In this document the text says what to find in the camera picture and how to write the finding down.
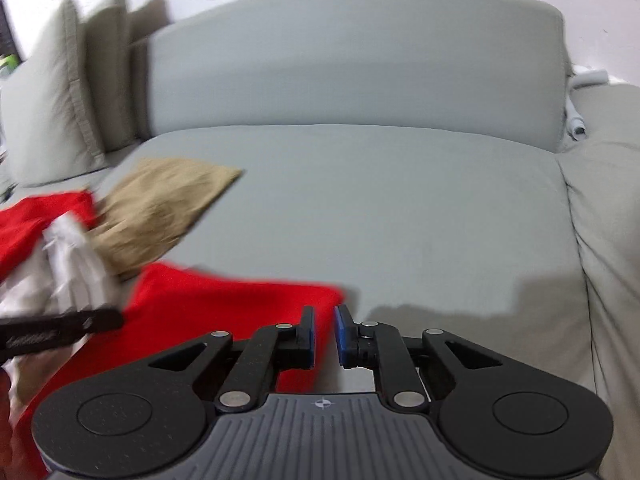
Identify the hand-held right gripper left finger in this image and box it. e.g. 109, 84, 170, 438
148, 305, 317, 413

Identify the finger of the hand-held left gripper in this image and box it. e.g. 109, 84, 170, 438
0, 307, 125, 361

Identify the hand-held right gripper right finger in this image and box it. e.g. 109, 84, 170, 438
334, 303, 503, 413

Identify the red sweater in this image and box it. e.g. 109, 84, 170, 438
10, 261, 346, 480

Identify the white garment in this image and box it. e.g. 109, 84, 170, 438
0, 212, 121, 411

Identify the red garment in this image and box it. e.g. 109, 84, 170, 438
0, 192, 98, 281

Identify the grey sofa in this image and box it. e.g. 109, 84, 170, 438
0, 0, 640, 480

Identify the tan cloth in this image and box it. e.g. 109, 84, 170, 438
90, 156, 245, 281

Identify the light beige cushion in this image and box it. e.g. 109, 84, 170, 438
0, 0, 108, 188

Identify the grey-brown cushion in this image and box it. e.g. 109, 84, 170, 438
127, 0, 173, 141
82, 0, 138, 153

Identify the white cable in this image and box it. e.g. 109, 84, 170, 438
565, 64, 611, 142

